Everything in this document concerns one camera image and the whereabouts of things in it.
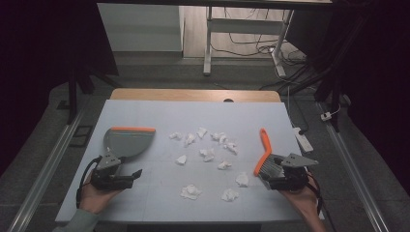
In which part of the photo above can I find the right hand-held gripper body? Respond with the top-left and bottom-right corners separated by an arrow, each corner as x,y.
278,152 -> 320,191

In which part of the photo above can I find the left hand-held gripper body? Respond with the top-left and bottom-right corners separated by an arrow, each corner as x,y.
89,150 -> 134,191

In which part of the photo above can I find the grey dustpan with orange edge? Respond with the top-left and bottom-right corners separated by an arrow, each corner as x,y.
102,126 -> 157,160

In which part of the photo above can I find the orange brush with grey bristles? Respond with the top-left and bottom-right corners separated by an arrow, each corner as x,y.
252,128 -> 286,189

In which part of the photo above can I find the group of white paper wads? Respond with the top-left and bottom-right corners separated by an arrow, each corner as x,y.
168,127 -> 249,203

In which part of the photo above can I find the person's right hand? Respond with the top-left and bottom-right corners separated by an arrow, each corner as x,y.
278,183 -> 324,224

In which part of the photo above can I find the person's left hand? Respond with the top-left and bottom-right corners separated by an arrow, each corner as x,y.
79,178 -> 122,215

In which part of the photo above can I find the white power strip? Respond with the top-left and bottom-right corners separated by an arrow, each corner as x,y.
292,127 -> 314,154

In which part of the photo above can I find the black tripod stand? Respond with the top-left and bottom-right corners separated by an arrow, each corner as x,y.
57,64 -> 124,126

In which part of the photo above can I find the pale blue foam board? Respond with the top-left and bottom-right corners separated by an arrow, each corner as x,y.
55,99 -> 325,224

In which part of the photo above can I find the wooden table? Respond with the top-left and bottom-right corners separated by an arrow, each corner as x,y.
109,88 -> 281,103

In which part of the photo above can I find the dark curtain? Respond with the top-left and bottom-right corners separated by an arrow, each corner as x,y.
0,0 -> 120,177
286,0 -> 410,187

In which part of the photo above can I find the white cabinet panel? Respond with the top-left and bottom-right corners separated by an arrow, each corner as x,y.
97,3 -> 186,53

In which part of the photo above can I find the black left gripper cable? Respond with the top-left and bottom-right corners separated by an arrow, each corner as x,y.
74,156 -> 103,209

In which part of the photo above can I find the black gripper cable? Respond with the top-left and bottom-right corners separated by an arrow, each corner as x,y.
305,173 -> 325,220
74,156 -> 103,209

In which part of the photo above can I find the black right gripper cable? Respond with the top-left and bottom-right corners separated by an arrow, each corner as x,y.
305,173 -> 325,220

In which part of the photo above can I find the black rectangular floor frame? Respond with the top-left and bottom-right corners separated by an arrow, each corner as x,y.
69,125 -> 95,149

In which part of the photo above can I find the power strip cable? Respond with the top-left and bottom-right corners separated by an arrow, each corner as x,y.
285,86 -> 310,135

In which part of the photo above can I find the aluminium rail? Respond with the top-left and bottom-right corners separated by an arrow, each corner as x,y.
316,101 -> 391,232
7,108 -> 87,232

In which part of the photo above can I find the black stand with cables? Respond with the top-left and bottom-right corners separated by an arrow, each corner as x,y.
313,54 -> 344,133

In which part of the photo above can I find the tangle of black floor cables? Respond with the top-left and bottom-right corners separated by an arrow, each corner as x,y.
211,8 -> 308,92

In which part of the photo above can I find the white desk frame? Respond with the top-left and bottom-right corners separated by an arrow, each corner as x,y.
202,6 -> 296,78

